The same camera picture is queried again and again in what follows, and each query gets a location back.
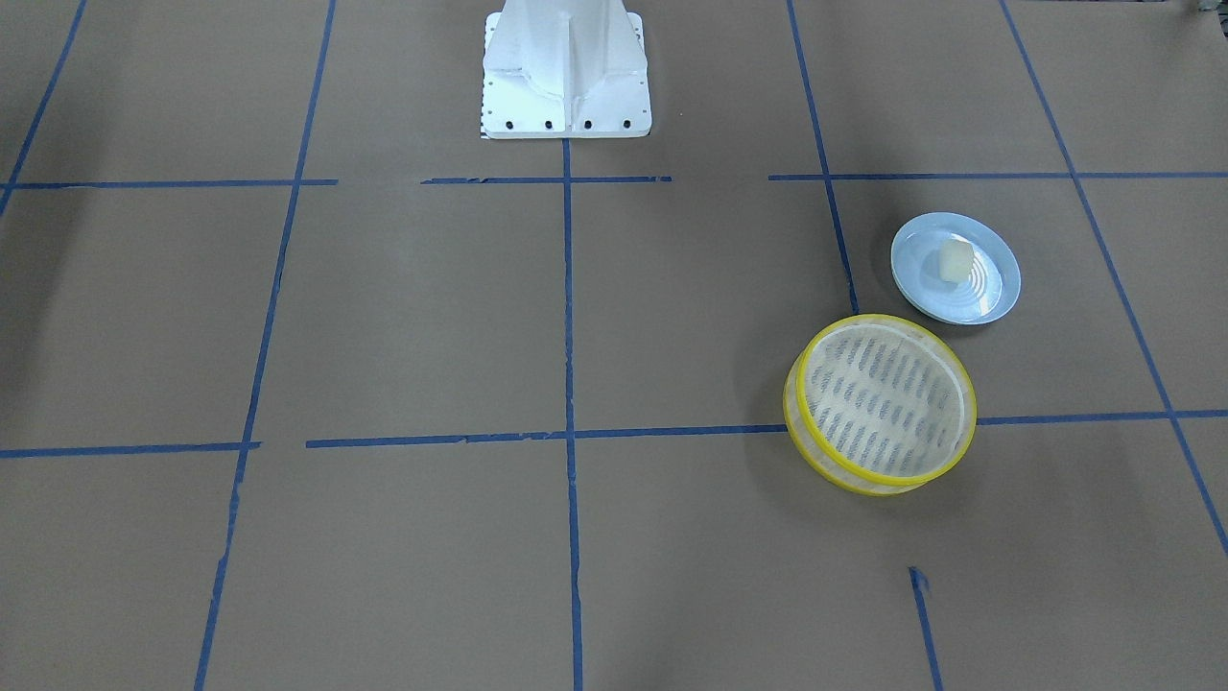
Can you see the white steamed bun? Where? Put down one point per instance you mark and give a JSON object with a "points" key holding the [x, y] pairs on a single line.
{"points": [[956, 261]]}

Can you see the yellow round steamer basket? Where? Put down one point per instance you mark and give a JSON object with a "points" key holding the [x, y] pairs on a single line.
{"points": [[878, 405]]}

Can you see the light blue plate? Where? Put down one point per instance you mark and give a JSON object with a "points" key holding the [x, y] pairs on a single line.
{"points": [[991, 292]]}

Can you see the white pedestal column with base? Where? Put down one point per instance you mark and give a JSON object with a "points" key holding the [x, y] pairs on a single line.
{"points": [[556, 69]]}

